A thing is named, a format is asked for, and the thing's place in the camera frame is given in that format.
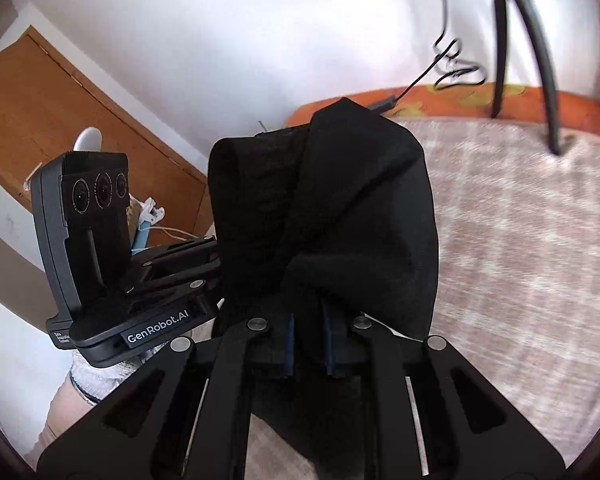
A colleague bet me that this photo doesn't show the black tripod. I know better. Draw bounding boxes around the black tripod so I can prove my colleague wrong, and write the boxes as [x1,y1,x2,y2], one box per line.
[484,0,564,157]

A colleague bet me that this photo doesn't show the white clip lamp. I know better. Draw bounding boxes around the white clip lamp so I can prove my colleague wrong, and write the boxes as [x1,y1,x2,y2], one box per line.
[22,127,167,228]

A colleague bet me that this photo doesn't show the black pants with yellow stripes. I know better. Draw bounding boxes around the black pants with yellow stripes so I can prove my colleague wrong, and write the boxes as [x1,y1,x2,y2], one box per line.
[207,96,442,480]

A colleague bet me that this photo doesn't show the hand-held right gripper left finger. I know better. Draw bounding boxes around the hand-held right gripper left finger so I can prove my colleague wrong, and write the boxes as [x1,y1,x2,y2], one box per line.
[36,311,296,480]

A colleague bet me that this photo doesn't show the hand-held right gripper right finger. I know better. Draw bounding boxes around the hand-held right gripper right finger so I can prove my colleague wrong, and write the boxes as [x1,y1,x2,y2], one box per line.
[321,300,566,480]

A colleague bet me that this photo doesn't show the person's left forearm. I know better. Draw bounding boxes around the person's left forearm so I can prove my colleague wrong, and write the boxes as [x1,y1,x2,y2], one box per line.
[39,347,147,457]

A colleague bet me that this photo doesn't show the black cable with inline switch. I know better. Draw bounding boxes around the black cable with inline switch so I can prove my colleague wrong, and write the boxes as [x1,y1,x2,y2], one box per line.
[367,0,487,112]

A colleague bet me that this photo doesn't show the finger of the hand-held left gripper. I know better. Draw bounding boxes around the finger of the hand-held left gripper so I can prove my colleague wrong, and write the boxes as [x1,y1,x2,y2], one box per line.
[129,271,225,312]
[141,236,223,279]

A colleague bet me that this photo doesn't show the wooden door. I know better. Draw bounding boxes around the wooden door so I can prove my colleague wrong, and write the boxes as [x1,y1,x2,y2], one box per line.
[0,26,217,242]

